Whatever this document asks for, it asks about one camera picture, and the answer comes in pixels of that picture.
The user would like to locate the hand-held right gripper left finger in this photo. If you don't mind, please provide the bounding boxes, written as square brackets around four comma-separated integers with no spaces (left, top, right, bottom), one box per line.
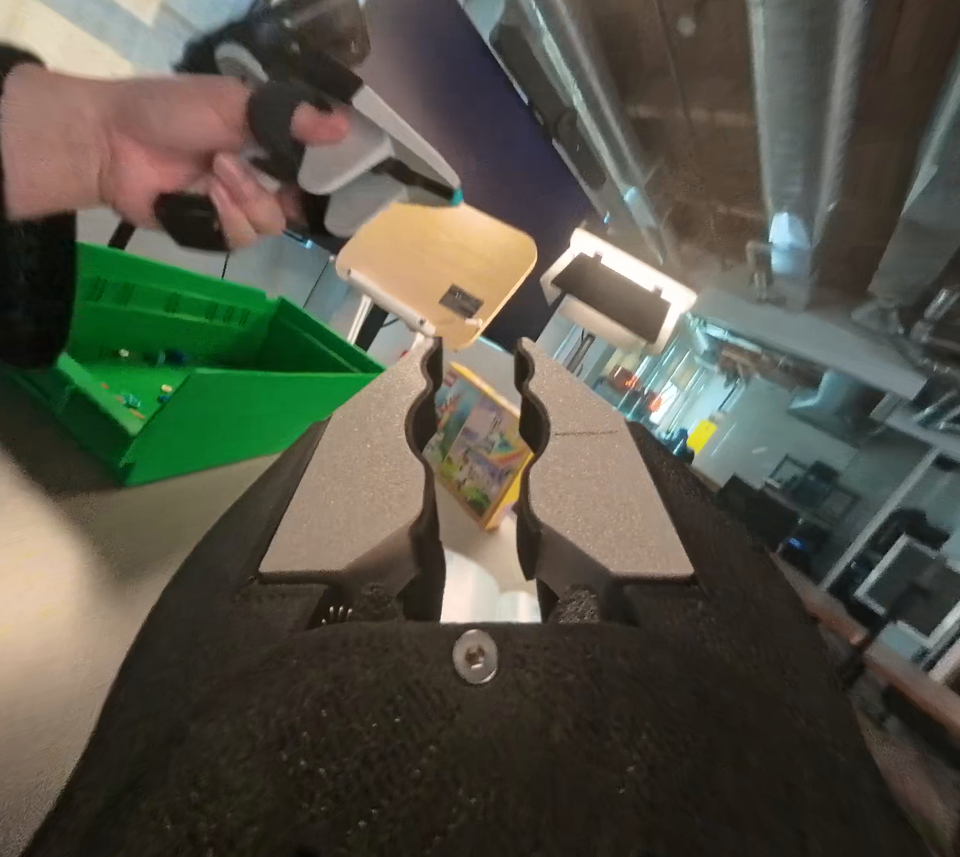
[257,335,447,622]

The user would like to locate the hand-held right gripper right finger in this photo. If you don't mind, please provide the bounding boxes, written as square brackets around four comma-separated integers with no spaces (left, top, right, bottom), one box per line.
[512,338,696,623]

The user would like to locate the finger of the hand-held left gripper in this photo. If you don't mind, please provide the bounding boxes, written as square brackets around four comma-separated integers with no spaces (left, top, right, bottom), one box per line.
[351,84,463,208]
[324,184,412,242]

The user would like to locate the green plastic bin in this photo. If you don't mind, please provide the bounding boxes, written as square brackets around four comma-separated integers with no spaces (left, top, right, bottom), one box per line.
[0,240,389,488]

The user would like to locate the lego pieces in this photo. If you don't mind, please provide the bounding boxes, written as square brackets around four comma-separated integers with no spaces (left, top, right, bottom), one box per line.
[112,347,181,417]

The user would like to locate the person's left forearm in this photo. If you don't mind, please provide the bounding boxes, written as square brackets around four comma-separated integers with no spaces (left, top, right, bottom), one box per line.
[0,43,99,372]

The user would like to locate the yellow lego box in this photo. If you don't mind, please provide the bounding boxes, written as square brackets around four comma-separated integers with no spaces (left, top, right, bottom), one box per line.
[422,360,537,534]

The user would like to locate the person's left hand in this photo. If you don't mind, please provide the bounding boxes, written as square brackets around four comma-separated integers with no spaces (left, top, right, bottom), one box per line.
[75,73,354,251]

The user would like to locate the light wooden panel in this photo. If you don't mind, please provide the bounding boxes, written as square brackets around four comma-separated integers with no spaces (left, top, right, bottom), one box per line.
[335,200,540,353]

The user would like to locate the white panel stand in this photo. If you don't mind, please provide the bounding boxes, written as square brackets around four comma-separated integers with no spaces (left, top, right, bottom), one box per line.
[341,268,440,352]

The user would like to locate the white light panel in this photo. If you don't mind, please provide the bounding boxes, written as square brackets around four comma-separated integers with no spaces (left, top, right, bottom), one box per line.
[540,227,699,356]

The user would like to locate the silver ventilation duct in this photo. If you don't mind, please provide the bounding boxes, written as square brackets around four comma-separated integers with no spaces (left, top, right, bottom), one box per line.
[738,0,852,303]

